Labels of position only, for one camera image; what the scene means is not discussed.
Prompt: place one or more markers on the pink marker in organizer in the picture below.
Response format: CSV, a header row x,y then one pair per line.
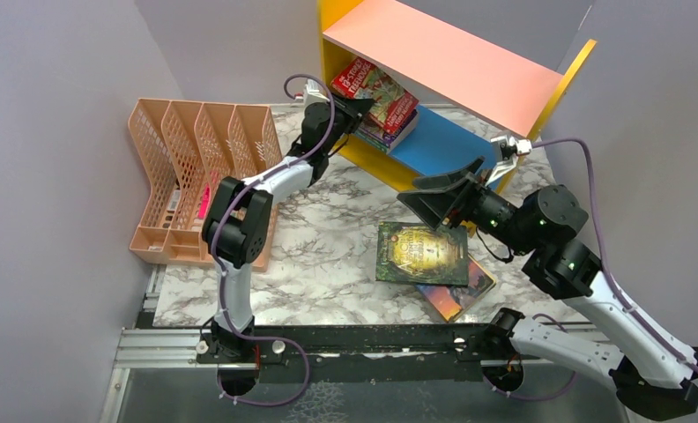
x,y
204,201

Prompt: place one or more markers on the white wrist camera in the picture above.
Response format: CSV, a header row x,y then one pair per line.
x,y
311,92
508,149

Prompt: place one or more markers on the green 104-storey treehouse book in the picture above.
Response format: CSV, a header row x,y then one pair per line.
x,y
381,143

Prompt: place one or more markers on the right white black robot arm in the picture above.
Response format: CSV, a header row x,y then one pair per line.
x,y
650,371

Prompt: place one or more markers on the dark green Alice book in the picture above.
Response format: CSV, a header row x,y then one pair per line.
x,y
413,253

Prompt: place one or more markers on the yellow pink blue bookshelf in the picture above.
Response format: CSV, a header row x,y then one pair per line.
x,y
498,86

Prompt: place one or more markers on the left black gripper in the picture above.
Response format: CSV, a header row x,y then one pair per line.
x,y
352,109

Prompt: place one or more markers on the orange plastic file organizer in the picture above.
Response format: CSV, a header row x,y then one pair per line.
x,y
183,144

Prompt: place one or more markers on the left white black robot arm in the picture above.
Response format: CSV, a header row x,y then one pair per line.
x,y
239,217

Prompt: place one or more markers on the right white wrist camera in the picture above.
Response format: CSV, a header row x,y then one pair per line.
x,y
508,149

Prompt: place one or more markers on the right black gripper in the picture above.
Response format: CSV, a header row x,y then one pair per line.
x,y
434,206

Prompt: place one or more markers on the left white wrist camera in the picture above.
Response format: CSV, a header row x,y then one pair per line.
x,y
311,92

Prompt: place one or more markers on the black mounting rail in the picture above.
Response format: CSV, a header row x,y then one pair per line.
x,y
363,353

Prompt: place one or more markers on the red 13-storey treehouse book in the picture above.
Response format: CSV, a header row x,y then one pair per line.
x,y
361,80

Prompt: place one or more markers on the Jane Eyre book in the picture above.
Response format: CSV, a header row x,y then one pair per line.
x,y
451,302

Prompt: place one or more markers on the purple 52-storey treehouse book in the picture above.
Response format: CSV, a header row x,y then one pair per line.
x,y
399,135

